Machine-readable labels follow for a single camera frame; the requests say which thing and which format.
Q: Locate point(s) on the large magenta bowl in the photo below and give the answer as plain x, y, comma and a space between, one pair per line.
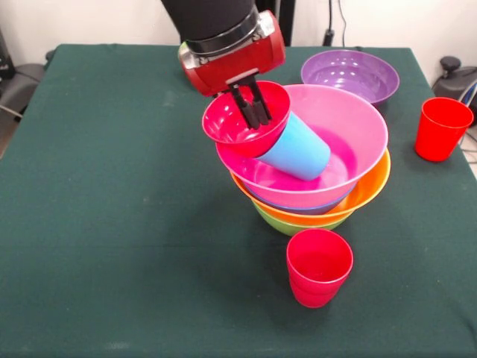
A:
346, 115

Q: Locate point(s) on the small crimson pink bowl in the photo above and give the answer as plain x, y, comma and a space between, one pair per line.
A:
223, 123

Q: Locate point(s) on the red cup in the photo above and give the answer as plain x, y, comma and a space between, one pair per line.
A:
439, 134

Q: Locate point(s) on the dark green tablecloth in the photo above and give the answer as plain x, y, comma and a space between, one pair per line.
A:
112, 298

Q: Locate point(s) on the blue cup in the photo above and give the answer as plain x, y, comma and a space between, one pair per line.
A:
298, 149

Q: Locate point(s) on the crimson pink cup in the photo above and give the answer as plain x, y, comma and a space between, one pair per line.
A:
316, 283

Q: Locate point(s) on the blue bowl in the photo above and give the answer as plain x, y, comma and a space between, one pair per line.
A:
298, 209

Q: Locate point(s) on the purple bowl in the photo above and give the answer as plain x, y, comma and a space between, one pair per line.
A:
350, 67

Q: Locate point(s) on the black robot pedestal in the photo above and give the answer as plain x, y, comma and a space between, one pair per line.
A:
285, 22

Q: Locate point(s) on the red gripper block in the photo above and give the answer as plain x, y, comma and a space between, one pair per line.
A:
238, 69

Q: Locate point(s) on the large orange bowl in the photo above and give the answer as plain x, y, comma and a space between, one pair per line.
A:
372, 186

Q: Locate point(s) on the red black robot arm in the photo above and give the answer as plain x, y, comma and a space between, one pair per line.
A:
212, 18

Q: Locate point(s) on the green bowl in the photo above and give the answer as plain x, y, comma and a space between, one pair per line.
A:
290, 227

